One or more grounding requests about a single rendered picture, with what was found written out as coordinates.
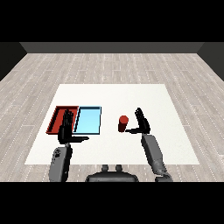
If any dark grey robot body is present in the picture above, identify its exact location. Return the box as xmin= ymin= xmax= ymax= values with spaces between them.
xmin=85 ymin=164 xmax=140 ymax=183

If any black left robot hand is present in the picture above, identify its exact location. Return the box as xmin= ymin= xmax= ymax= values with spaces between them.
xmin=57 ymin=109 xmax=90 ymax=145

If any red shallow open box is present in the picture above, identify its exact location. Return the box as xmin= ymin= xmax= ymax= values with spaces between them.
xmin=45 ymin=105 xmax=80 ymax=136

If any light blue shallow open box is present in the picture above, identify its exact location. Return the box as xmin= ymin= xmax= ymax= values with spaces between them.
xmin=72 ymin=106 xmax=102 ymax=136

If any small red can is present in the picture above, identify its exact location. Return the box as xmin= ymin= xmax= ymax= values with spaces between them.
xmin=117 ymin=115 xmax=130 ymax=133

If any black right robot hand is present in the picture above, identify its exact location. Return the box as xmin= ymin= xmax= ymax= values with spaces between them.
xmin=124 ymin=107 xmax=151 ymax=135

